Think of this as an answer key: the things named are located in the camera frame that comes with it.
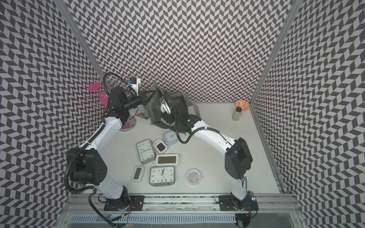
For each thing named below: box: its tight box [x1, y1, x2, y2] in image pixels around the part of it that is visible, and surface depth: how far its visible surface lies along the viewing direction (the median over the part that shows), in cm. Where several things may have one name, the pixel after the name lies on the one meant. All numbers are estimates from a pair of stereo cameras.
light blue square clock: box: [162, 130, 179, 146], surface depth 97 cm
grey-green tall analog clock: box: [135, 139, 156, 165], surface depth 91 cm
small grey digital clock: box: [131, 165, 145, 183], surface depth 82 cm
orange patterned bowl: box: [235, 100, 250, 112], surface depth 114 cm
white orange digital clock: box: [152, 138, 168, 154], surface depth 93 cm
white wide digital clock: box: [155, 153, 179, 166], surface depth 86 cm
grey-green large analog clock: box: [148, 165, 176, 187], surface depth 81 cm
